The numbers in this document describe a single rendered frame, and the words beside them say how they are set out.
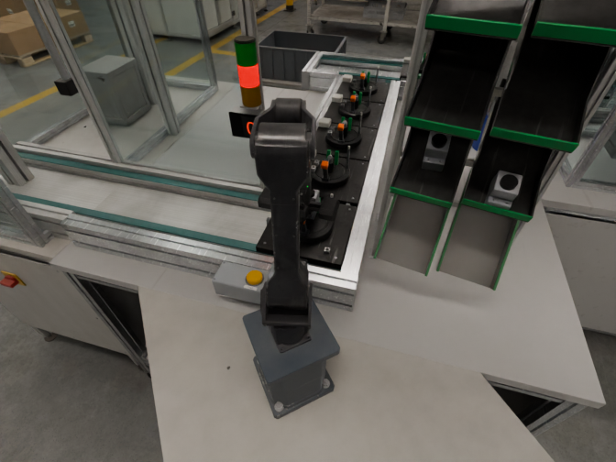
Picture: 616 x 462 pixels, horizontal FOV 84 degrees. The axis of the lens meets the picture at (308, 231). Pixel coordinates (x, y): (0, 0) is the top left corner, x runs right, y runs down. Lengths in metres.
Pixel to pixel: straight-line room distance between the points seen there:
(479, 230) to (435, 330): 0.28
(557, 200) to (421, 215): 0.74
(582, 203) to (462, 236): 0.73
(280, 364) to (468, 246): 0.53
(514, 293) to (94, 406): 1.77
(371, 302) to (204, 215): 0.59
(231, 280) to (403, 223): 0.46
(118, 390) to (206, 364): 1.10
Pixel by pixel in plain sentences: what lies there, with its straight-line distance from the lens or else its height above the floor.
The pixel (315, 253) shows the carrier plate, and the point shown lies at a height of 0.97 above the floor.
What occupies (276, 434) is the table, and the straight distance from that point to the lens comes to 0.83.
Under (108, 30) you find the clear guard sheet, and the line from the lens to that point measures 1.17.
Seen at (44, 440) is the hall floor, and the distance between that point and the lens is 2.04.
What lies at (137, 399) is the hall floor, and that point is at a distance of 1.92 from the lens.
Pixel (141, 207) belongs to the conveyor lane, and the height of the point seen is 0.92.
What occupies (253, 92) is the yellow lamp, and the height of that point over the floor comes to 1.30.
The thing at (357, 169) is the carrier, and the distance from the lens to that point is 1.22.
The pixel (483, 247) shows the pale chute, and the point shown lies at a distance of 0.92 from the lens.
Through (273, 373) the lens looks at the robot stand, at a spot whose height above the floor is 1.06.
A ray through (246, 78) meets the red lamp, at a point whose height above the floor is 1.33.
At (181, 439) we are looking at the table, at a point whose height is 0.86.
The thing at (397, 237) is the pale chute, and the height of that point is 1.04.
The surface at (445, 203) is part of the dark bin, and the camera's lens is 0.75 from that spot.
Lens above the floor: 1.66
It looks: 45 degrees down
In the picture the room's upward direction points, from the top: straight up
